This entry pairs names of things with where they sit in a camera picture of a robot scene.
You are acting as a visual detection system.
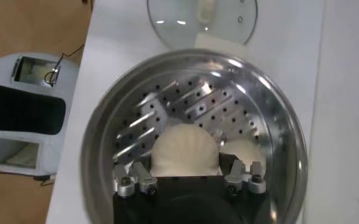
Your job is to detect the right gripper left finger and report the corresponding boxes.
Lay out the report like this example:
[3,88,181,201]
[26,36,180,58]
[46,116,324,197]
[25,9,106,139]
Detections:
[111,160,159,198]

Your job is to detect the white steamed baozi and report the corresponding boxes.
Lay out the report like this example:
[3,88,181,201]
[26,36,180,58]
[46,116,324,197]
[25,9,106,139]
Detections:
[150,123,222,177]
[220,138,267,174]

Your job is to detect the glass lid with cream handle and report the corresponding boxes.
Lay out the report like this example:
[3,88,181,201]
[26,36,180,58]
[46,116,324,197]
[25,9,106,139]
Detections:
[146,0,258,51]

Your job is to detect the cream electric cooker base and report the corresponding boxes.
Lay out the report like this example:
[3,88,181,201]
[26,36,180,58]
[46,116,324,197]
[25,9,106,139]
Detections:
[194,32,247,58]

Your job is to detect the white and black robot torso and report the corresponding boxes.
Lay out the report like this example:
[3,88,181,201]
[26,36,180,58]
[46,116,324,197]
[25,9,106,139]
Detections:
[0,52,80,178]

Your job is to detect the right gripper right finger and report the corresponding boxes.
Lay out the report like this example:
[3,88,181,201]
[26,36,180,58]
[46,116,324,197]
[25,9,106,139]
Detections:
[220,152,267,195]

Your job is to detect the stainless steel steamer basket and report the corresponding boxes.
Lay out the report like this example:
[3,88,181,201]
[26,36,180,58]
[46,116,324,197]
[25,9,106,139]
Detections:
[80,48,308,224]

